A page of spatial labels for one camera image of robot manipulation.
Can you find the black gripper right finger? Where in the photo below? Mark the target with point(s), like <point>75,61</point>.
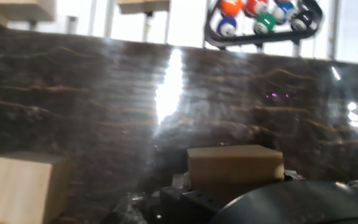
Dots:
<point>292,175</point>

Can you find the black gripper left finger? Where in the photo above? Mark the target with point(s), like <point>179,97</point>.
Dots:
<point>191,203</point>

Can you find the large wooden cube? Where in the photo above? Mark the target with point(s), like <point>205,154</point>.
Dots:
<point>235,168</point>
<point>17,189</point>

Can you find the black triangle ball rack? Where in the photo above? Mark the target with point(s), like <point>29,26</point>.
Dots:
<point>253,40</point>

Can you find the green billiard ball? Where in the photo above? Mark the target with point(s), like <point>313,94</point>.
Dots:
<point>264,23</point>

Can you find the black billiard ball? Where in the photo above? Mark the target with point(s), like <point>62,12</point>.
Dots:
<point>303,19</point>

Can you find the dark marble pattern mat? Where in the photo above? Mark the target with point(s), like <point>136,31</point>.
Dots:
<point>73,93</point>

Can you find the blue billiard ball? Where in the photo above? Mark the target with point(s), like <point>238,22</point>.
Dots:
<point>227,26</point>
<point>283,11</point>

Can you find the red billiard ball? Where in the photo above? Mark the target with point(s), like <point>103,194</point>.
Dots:
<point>256,7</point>

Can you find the orange billiard ball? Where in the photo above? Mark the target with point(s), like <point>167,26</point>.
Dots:
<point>231,7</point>

